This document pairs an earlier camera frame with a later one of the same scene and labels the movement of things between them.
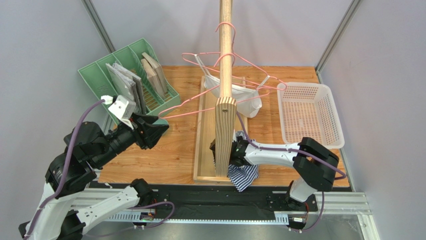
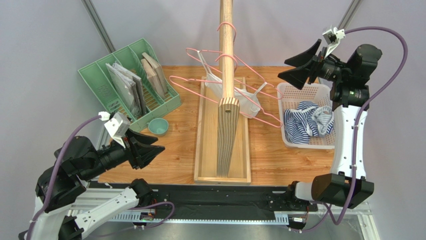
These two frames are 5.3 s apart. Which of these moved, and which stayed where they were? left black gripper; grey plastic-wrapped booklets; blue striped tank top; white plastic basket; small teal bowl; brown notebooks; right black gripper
Moved: left black gripper; right black gripper; blue striped tank top
Stayed: white plastic basket; grey plastic-wrapped booklets; brown notebooks; small teal bowl
